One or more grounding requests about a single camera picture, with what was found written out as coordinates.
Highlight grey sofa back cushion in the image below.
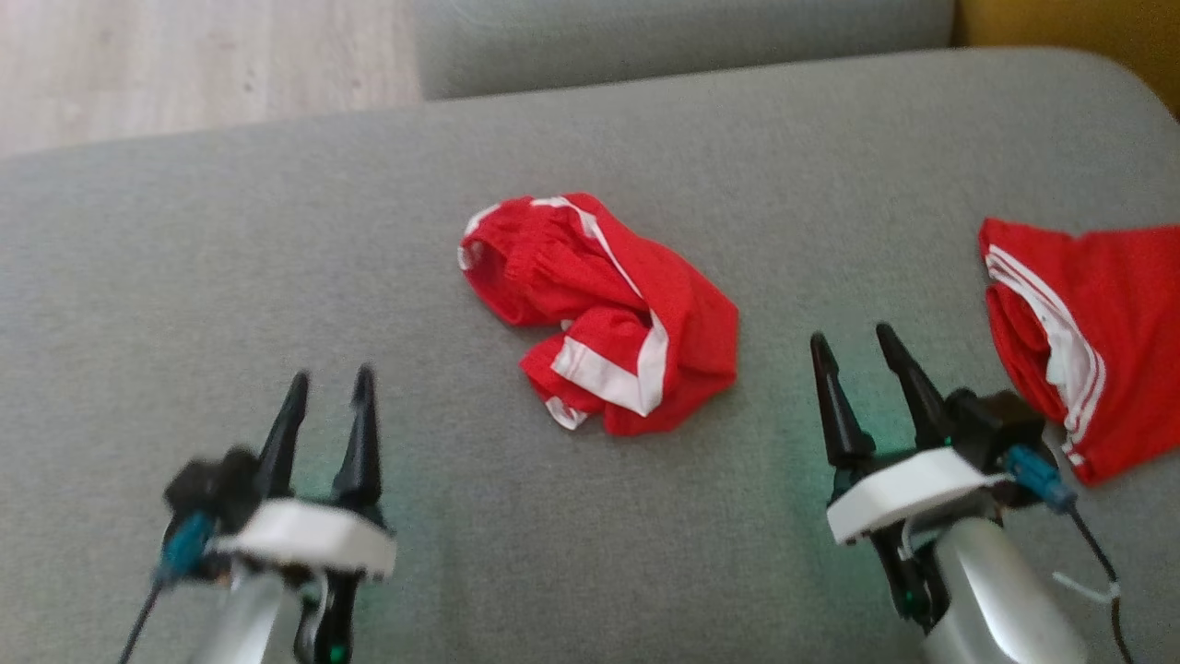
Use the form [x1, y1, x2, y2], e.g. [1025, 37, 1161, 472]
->
[415, 0, 956, 101]

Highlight red shorts with white band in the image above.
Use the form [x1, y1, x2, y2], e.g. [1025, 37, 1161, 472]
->
[457, 192, 741, 437]

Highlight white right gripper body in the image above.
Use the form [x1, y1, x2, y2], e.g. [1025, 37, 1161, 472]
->
[826, 446, 1012, 635]

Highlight left black cable blue plug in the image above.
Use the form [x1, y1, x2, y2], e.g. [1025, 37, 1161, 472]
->
[118, 510, 219, 664]

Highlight red shirt with thin stripes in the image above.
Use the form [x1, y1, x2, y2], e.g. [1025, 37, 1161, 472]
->
[978, 218, 1180, 487]

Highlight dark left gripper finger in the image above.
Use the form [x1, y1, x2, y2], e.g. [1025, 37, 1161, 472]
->
[256, 371, 312, 504]
[330, 364, 384, 513]

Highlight white cable tie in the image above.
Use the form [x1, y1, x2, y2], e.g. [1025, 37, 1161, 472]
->
[1051, 570, 1123, 606]

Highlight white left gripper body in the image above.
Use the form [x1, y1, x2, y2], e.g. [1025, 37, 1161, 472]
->
[214, 496, 399, 664]

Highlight grey sofa seat cushion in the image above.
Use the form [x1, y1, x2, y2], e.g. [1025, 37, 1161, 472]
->
[0, 48, 1180, 664]

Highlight yellow panel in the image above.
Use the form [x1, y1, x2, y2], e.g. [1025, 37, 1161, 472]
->
[952, 0, 1180, 119]

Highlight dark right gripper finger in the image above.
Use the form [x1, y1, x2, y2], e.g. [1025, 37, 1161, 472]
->
[808, 332, 878, 468]
[875, 323, 957, 451]

